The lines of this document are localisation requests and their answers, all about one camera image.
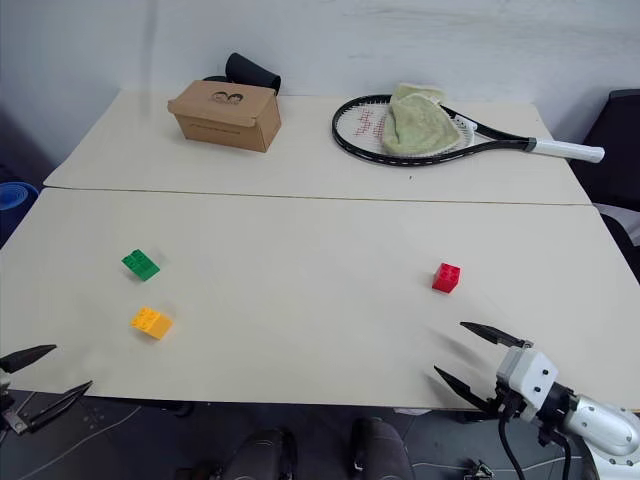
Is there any yellow toy brick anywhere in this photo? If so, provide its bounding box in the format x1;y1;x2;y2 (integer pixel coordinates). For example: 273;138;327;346
130;306;175;342

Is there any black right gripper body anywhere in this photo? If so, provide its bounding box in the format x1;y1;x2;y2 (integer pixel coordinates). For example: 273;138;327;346
480;373;530;420

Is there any light green towel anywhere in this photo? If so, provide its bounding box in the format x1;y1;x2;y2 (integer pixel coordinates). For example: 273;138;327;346
381;82;460;157

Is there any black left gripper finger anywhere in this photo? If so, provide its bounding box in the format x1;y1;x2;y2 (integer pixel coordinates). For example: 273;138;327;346
0;343;58;374
16;380;95;435

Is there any black tennis racket white grip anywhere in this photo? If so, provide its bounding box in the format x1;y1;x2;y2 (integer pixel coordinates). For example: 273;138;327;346
330;94;606;168

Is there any green toy brick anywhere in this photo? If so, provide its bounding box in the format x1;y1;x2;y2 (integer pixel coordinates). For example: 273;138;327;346
120;248;162;283

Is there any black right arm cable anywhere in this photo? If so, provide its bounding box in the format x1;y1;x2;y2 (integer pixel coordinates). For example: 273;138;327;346
496;402;527;480

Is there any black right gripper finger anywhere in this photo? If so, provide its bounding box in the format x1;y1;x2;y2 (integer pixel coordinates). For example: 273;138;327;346
459;321;534;350
433;365;496;415

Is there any black rolled fabric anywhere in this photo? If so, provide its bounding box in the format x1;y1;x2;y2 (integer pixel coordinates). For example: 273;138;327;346
202;51;283;95

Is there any brown cardboard box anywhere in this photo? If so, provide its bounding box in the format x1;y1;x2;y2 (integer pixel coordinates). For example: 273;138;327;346
166;79;283;154

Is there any black chair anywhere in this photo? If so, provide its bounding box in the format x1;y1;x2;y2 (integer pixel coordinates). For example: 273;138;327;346
581;88;640;205

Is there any blue round container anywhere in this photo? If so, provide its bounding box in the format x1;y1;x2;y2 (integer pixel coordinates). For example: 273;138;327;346
0;181;40;227

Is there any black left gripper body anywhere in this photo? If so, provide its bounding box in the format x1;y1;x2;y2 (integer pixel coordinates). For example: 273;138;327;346
0;368;27;437

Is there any dark rounded shape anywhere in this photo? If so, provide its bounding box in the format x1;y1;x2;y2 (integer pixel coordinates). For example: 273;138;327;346
348;416;417;480
219;427;299;480

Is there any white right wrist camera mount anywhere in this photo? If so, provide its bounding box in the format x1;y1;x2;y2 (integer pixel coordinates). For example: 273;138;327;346
494;346;560;422

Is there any red toy brick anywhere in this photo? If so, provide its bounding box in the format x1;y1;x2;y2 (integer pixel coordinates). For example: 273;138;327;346
431;261;462;295

